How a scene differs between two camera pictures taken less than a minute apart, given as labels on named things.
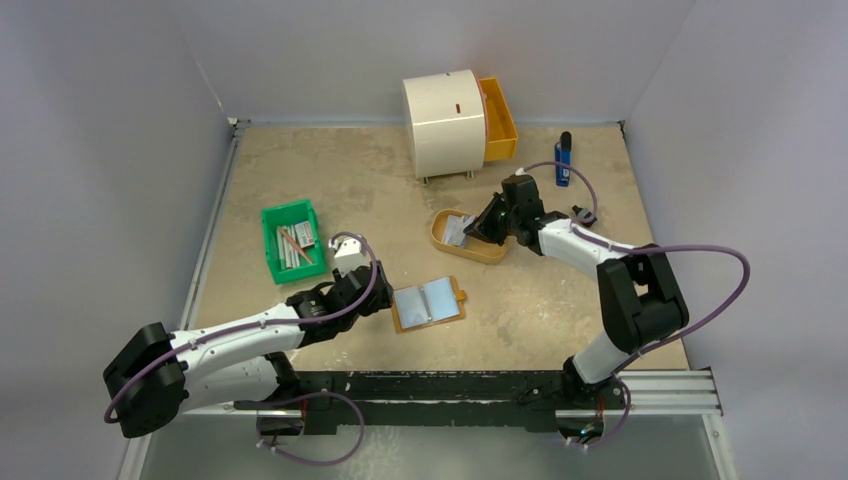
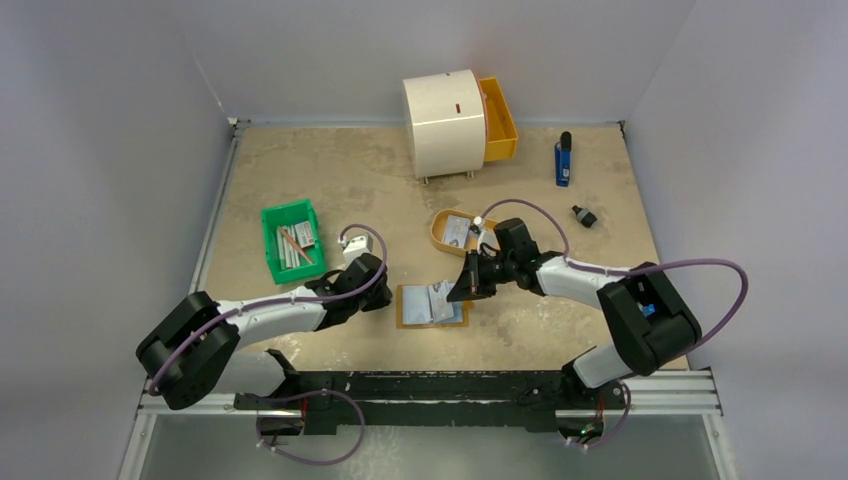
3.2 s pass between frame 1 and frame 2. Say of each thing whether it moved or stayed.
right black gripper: moved
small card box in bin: stayed
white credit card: moved
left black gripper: stayed
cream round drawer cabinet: stayed
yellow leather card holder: stayed
